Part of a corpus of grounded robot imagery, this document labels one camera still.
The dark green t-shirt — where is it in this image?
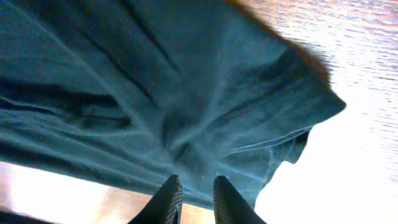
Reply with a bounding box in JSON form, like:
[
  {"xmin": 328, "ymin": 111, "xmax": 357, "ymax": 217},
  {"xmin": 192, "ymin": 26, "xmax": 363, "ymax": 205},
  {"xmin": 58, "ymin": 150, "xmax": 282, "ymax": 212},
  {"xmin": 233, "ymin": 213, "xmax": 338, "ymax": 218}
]
[{"xmin": 1, "ymin": 0, "xmax": 345, "ymax": 208}]

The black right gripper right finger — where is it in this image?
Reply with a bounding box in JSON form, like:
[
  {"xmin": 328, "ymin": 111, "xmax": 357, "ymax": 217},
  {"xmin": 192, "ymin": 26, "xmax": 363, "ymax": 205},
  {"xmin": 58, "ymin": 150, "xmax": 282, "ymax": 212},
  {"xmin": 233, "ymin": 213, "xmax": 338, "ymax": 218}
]
[{"xmin": 213, "ymin": 175, "xmax": 266, "ymax": 224}]

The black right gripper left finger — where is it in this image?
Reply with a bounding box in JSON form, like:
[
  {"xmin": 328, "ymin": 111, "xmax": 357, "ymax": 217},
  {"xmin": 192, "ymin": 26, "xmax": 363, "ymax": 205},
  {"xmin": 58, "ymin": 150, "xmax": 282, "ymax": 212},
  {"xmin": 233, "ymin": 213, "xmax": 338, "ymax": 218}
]
[{"xmin": 128, "ymin": 175, "xmax": 183, "ymax": 224}]

